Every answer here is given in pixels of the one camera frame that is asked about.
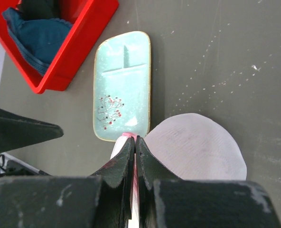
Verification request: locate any red plastic bin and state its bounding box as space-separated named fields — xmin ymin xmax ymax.
xmin=0 ymin=0 xmax=120 ymax=95

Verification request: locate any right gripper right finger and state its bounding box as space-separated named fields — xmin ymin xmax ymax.
xmin=135 ymin=137 xmax=281 ymax=228

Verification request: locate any black bra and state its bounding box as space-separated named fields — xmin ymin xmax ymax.
xmin=16 ymin=0 xmax=60 ymax=20

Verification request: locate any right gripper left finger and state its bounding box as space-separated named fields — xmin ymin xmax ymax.
xmin=0 ymin=137 xmax=135 ymax=228

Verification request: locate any white mesh laundry bag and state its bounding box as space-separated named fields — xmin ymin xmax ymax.
xmin=109 ymin=113 xmax=247 ymax=228

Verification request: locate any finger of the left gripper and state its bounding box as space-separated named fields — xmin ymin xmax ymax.
xmin=0 ymin=109 xmax=64 ymax=153

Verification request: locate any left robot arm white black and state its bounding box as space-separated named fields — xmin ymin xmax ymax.
xmin=0 ymin=109 xmax=64 ymax=177

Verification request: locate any light green ceramic tray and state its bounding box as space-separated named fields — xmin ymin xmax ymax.
xmin=93 ymin=31 xmax=151 ymax=142

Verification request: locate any blue bra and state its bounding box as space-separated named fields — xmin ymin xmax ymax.
xmin=2 ymin=7 xmax=73 ymax=76

